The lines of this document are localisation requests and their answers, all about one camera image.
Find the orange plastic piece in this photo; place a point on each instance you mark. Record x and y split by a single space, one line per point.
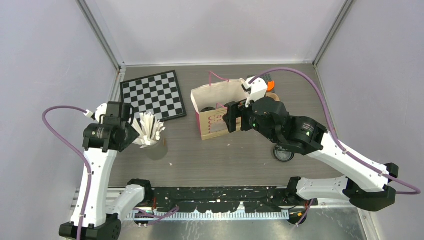
270 86

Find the paper cakes gift bag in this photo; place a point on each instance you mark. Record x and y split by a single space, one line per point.
217 93

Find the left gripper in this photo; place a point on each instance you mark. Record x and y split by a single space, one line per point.
133 135

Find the brown cardboard cup carrier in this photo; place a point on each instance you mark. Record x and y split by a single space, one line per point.
273 96

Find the silver tin can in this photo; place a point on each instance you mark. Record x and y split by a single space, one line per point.
157 151

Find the black white chessboard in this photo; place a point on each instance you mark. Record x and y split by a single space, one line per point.
159 94

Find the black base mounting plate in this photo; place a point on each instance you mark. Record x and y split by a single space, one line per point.
221 199

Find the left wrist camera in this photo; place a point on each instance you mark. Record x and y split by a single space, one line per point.
99 112

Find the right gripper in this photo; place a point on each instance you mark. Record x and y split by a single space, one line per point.
235 109

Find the grey lego baseplate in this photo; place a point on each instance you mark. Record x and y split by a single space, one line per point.
266 77

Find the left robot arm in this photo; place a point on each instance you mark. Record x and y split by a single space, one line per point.
93 218

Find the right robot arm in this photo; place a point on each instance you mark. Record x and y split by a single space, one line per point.
359 185

